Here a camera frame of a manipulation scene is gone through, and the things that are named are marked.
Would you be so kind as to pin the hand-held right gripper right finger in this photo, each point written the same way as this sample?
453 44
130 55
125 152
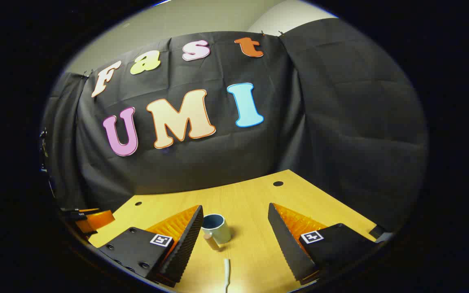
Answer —
287 248

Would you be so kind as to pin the dark metal stand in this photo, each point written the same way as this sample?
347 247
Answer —
46 162

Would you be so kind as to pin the wooden desktop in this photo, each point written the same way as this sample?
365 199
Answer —
250 203

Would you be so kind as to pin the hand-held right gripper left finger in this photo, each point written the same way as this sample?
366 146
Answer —
185 248

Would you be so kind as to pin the white toothbrush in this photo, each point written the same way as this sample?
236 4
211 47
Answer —
226 272

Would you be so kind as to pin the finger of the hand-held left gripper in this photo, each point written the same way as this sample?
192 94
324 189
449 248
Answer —
98 220

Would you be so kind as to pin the black backdrop cloth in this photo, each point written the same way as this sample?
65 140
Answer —
218 162

